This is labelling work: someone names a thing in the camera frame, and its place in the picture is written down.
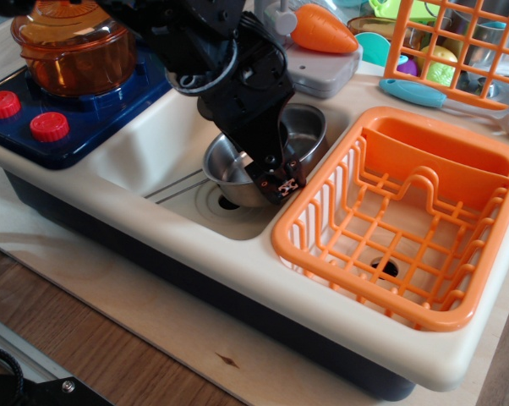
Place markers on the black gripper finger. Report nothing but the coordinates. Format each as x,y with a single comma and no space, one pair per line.
290,177
273,186

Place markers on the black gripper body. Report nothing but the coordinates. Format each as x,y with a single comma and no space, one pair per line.
247,107

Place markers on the stainless steel pan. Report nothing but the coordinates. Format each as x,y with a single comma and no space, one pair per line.
228,168

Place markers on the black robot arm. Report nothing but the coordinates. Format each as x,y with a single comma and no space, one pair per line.
224,56

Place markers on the orange plastic drying rack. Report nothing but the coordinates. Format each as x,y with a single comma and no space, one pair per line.
406,216

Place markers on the cream toy sink unit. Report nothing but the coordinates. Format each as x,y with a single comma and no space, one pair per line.
135,230

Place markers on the grey toy faucet base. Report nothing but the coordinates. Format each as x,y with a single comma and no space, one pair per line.
318,74

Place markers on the orange toy carrot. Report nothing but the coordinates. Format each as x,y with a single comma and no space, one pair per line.
319,30

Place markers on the teal plastic plate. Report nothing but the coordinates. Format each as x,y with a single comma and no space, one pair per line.
376,48

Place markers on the purple toy item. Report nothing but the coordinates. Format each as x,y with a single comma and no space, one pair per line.
407,65

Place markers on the yellow green toy vegetable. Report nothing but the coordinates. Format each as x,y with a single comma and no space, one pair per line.
437,72

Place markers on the orange transparent pot with lid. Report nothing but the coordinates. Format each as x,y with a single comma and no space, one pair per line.
74,49

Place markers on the red stove knob right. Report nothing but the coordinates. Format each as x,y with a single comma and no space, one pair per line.
49,127

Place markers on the red stove knob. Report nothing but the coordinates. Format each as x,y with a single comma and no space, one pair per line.
9,104
49,127

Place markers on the blue toy stove top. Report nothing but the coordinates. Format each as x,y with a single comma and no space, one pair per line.
91,119

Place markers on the orange plastic grid basket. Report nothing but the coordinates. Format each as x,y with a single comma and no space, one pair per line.
409,34

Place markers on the steel pot in basket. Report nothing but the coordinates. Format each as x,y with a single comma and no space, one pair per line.
477,32

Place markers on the red stove knob left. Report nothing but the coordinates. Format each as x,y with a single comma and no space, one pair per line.
9,104

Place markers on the teal handled slotted spoon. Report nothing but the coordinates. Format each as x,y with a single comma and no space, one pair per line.
423,95

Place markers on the black bracket with screw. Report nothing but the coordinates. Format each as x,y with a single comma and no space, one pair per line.
62,392

